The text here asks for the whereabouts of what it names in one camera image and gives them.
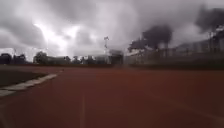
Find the red running track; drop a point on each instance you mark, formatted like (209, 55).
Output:
(140, 96)

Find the dark grass field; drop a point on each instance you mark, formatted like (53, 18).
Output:
(15, 76)

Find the small dark building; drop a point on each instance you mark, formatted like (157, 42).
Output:
(116, 57)

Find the floodlight pole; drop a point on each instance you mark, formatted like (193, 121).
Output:
(106, 50)

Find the row of distant trees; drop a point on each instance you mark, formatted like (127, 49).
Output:
(43, 59)

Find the dark tree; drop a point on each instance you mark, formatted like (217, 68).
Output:
(211, 18)
(155, 38)

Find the pale concrete kerb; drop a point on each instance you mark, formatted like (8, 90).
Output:
(26, 84)

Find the dark fence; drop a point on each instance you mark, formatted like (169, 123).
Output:
(180, 61)

